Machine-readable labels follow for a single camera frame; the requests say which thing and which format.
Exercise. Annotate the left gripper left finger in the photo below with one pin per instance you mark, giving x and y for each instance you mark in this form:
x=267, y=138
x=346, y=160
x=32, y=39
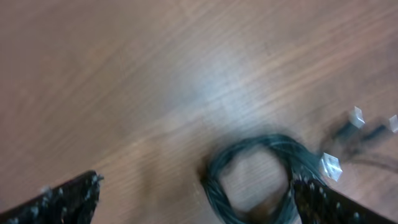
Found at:
x=73, y=202

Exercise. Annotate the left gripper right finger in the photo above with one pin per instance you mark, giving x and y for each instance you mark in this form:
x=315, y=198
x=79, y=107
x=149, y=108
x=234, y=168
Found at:
x=317, y=203

